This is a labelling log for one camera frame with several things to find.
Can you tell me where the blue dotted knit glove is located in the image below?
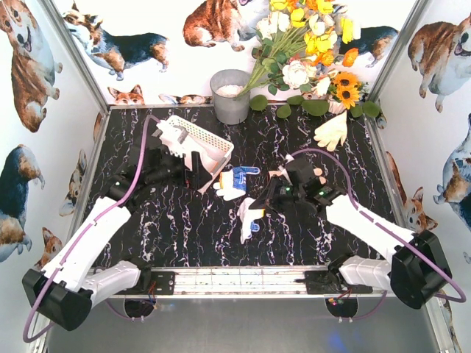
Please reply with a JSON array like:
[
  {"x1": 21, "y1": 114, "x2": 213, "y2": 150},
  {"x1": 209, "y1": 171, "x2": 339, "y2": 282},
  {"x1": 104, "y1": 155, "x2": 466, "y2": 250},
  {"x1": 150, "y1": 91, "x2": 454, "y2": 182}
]
[{"x1": 213, "y1": 166, "x2": 261, "y2": 201}]

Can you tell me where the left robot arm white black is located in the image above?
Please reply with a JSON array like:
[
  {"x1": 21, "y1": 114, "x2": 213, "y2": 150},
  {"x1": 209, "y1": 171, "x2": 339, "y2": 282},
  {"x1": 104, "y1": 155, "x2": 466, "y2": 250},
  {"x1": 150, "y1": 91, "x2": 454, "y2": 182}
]
[{"x1": 22, "y1": 146, "x2": 217, "y2": 331}]

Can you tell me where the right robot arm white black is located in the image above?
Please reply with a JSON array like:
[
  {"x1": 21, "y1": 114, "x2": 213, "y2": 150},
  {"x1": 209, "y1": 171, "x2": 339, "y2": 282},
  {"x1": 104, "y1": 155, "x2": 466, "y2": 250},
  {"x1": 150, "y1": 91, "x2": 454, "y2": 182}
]
[{"x1": 249, "y1": 157, "x2": 452, "y2": 309}]

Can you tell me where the white plastic storage basket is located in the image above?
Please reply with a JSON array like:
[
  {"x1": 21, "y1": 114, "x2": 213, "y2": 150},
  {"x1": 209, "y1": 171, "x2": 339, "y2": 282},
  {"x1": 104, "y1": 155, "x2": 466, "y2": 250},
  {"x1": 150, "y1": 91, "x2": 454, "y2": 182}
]
[{"x1": 152, "y1": 115, "x2": 234, "y2": 192}]

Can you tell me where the cream leather glove centre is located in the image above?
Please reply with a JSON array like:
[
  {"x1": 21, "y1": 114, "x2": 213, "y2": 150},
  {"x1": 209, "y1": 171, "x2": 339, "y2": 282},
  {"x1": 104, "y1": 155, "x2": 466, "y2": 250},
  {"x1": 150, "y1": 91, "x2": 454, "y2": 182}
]
[{"x1": 269, "y1": 168, "x2": 327, "y2": 185}]

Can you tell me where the cream leather glove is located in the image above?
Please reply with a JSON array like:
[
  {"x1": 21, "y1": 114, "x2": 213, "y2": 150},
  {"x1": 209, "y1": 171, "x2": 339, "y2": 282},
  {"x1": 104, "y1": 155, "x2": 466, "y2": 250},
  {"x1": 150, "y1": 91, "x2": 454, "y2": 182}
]
[
  {"x1": 269, "y1": 168, "x2": 327, "y2": 185},
  {"x1": 314, "y1": 111, "x2": 347, "y2": 151}
]

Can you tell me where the cream leather glove back right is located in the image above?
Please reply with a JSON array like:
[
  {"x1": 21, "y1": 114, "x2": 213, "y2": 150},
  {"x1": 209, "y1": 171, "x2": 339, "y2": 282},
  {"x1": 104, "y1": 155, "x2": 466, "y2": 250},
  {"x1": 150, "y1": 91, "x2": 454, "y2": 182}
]
[{"x1": 314, "y1": 111, "x2": 347, "y2": 151}]

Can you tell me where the grey metal bucket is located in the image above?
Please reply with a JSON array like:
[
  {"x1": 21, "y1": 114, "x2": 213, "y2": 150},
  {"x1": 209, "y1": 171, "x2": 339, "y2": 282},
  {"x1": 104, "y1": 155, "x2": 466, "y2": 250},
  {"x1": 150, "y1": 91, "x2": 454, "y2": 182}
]
[{"x1": 210, "y1": 69, "x2": 250, "y2": 125}]

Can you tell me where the sunflower bunch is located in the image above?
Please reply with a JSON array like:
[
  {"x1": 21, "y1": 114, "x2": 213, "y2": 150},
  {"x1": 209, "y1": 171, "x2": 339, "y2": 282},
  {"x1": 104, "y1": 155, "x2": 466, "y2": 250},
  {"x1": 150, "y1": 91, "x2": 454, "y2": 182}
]
[{"x1": 327, "y1": 71, "x2": 368, "y2": 110}]

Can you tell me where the artificial flower bouquet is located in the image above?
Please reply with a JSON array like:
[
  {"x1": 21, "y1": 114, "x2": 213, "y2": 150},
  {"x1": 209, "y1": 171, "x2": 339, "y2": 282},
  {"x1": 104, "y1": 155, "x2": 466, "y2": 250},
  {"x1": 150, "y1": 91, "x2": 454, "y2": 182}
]
[{"x1": 239, "y1": 1, "x2": 361, "y2": 95}]

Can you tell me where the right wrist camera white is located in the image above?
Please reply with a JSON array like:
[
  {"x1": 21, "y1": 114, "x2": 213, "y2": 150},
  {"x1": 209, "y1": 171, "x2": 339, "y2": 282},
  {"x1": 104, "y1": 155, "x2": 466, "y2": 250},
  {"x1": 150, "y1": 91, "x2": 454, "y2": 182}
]
[{"x1": 269, "y1": 154, "x2": 294, "y2": 180}]

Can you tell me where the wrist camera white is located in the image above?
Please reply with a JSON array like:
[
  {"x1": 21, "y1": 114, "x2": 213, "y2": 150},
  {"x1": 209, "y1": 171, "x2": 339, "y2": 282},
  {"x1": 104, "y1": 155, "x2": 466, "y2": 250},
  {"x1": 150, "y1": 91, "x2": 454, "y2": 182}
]
[
  {"x1": 269, "y1": 154, "x2": 294, "y2": 180},
  {"x1": 156, "y1": 121, "x2": 198, "y2": 157}
]

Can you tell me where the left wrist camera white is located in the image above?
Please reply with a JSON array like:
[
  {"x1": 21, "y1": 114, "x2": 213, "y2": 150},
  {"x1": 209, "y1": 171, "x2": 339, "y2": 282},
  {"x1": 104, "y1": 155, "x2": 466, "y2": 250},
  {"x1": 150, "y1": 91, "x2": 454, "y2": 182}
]
[{"x1": 156, "y1": 121, "x2": 198, "y2": 157}]

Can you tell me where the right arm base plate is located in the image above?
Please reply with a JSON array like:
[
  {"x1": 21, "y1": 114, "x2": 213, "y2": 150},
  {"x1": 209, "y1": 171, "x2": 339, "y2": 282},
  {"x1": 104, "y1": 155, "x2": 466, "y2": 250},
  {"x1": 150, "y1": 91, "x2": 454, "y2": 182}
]
[{"x1": 294, "y1": 255, "x2": 373, "y2": 294}]

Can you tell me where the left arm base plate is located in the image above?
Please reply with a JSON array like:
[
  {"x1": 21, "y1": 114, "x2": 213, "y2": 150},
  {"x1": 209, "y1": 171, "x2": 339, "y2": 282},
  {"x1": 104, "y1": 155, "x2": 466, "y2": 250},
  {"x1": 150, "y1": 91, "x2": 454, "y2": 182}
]
[{"x1": 121, "y1": 271, "x2": 176, "y2": 296}]

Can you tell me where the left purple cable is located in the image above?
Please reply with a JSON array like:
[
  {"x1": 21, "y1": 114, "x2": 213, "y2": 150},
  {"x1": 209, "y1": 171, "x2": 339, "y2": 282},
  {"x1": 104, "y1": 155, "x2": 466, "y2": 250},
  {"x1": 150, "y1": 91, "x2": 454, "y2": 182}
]
[{"x1": 23, "y1": 114, "x2": 166, "y2": 343}]

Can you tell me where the purple cable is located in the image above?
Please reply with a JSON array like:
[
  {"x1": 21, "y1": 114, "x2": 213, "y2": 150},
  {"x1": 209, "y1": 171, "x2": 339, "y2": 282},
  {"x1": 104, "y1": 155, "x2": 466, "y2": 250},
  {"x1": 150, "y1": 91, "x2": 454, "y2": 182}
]
[
  {"x1": 23, "y1": 114, "x2": 166, "y2": 343},
  {"x1": 290, "y1": 148, "x2": 466, "y2": 321}
]

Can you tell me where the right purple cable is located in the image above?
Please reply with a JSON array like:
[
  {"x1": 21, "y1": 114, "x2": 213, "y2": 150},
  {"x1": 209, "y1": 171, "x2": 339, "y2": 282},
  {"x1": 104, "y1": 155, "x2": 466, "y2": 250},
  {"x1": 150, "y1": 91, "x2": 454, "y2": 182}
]
[{"x1": 290, "y1": 148, "x2": 466, "y2": 321}]

